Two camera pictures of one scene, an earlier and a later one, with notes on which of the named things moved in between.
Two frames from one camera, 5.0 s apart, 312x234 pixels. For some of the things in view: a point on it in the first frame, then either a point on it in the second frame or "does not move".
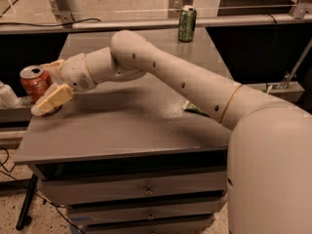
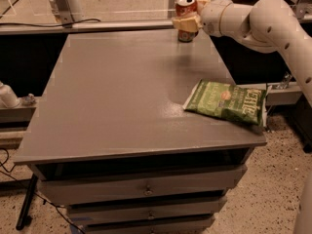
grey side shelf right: (292, 93) does not move
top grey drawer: (67, 192) does not move
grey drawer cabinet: (133, 156) does not move
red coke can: (35, 80) → (186, 6)
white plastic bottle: (8, 97) does not move
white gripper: (75, 72) → (211, 16)
